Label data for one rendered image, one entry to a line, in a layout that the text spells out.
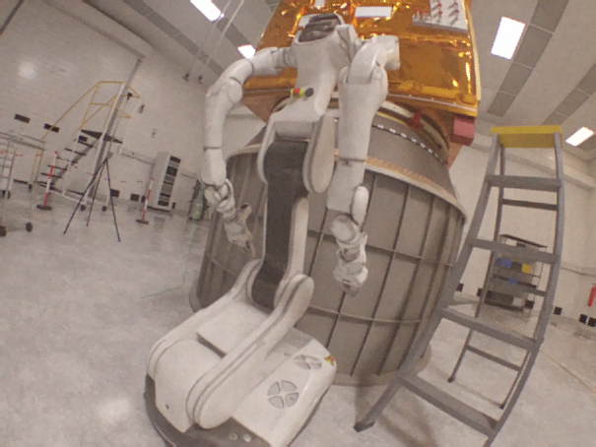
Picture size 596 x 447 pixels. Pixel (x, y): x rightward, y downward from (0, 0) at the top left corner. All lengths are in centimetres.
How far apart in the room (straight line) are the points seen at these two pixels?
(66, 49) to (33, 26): 139
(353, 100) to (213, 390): 69
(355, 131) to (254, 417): 77
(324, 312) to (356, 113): 102
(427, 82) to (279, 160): 132
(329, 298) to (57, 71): 814
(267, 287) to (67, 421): 87
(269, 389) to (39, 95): 796
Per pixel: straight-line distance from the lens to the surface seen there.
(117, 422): 100
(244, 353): 65
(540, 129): 139
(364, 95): 53
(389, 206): 130
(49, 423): 102
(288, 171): 70
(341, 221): 55
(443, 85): 182
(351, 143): 51
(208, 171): 79
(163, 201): 878
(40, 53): 831
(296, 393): 78
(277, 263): 79
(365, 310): 134
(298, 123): 74
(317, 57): 83
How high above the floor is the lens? 79
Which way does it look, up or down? level
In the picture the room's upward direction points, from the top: 15 degrees clockwise
